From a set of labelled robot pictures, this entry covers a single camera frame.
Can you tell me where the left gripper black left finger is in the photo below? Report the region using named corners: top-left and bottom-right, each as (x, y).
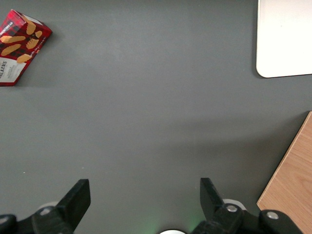
top-left (0, 179), bottom-right (91, 234)

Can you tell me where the red tartan shortbread cookie box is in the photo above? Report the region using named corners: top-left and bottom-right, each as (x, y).
top-left (0, 9), bottom-right (53, 87)

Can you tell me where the wooden two-drawer cabinet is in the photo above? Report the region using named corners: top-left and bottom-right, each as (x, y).
top-left (256, 111), bottom-right (312, 234)

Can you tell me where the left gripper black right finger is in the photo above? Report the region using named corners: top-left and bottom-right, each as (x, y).
top-left (190, 177), bottom-right (304, 234)

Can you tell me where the white rectangular tray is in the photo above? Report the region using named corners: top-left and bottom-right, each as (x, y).
top-left (255, 0), bottom-right (312, 78)

